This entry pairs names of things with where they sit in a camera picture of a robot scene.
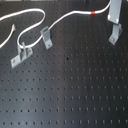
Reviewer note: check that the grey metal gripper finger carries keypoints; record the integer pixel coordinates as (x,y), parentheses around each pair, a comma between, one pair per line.
(114,11)

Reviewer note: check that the grey cable clip right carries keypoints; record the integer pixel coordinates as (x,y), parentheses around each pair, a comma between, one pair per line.
(116,32)

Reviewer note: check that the grey cable clip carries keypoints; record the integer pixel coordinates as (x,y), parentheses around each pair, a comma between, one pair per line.
(45,32)
(116,32)
(23,54)

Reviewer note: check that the grey cable clip middle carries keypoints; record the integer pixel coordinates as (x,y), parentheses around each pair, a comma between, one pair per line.
(45,32)

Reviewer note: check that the grey cable clip left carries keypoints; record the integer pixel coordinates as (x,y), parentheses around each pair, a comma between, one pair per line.
(23,54)

